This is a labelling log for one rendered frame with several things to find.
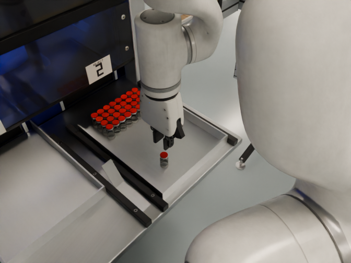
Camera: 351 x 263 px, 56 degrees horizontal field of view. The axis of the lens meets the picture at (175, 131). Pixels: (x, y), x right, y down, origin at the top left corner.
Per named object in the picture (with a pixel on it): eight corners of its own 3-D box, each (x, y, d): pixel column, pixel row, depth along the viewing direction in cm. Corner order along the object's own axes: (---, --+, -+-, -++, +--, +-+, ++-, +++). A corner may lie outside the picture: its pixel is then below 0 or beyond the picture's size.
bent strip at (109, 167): (104, 179, 86) (101, 165, 82) (113, 172, 87) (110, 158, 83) (142, 212, 79) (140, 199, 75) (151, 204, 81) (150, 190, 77)
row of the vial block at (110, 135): (106, 137, 96) (103, 126, 93) (150, 106, 105) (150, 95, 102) (110, 141, 95) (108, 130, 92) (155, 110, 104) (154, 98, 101)
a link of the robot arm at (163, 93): (130, 76, 68) (131, 87, 70) (160, 95, 64) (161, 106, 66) (159, 59, 72) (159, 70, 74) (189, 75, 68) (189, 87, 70)
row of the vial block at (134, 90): (91, 126, 99) (89, 115, 96) (136, 97, 108) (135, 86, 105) (96, 129, 98) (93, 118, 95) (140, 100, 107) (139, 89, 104)
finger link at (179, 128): (165, 106, 71) (156, 115, 76) (187, 135, 72) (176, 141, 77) (170, 104, 72) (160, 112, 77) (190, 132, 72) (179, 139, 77)
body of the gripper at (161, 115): (131, 82, 70) (136, 120, 78) (166, 104, 65) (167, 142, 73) (156, 67, 74) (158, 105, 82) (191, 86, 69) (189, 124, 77)
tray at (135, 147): (80, 133, 97) (77, 124, 95) (144, 91, 111) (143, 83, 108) (163, 201, 81) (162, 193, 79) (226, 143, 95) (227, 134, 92)
